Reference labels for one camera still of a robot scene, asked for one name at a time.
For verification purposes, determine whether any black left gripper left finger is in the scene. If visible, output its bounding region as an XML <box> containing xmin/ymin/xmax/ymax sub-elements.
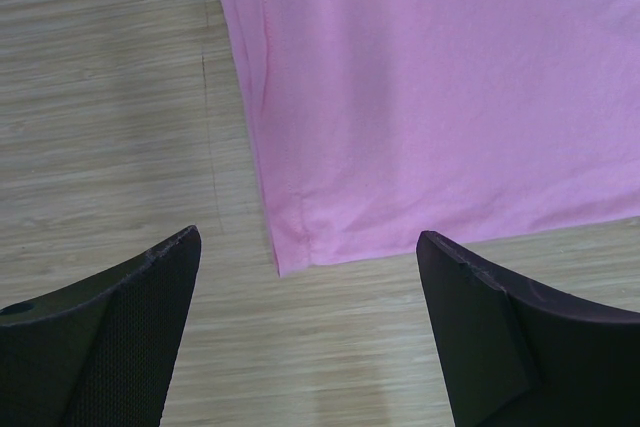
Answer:
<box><xmin>1</xmin><ymin>226</ymin><xmax>201</xmax><ymax>426</ymax></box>

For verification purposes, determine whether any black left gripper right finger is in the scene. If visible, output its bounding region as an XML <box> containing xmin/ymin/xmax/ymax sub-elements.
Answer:
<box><xmin>416</xmin><ymin>231</ymin><xmax>639</xmax><ymax>426</ymax></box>

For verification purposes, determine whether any pink t shirt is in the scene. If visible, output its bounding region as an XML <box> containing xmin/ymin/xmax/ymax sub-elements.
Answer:
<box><xmin>221</xmin><ymin>0</ymin><xmax>639</xmax><ymax>275</ymax></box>

